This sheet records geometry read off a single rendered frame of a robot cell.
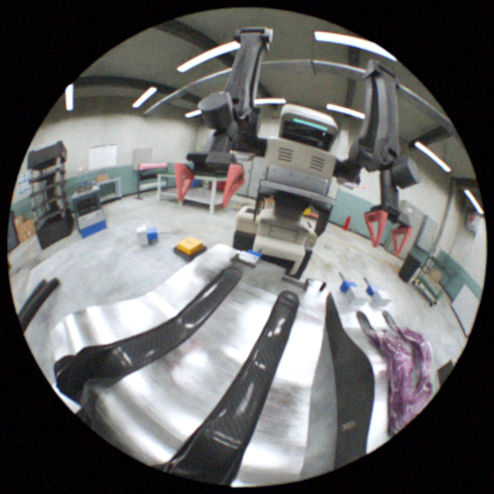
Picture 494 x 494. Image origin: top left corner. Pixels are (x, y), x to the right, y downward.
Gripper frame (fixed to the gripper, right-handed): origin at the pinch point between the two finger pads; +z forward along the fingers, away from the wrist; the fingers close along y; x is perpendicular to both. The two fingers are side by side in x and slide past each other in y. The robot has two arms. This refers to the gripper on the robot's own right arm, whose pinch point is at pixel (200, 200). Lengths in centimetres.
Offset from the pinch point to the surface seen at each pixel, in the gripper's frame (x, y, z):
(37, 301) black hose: -26, -33, 30
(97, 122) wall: 95, -592, -293
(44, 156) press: -36, -387, -74
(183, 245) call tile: 13.0, -9.0, 11.3
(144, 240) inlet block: 13.6, -26.1, 13.3
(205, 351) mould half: -13.3, 9.8, 19.0
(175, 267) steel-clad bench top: 9.4, -8.4, 17.3
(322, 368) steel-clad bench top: -7.1, 30.1, 25.6
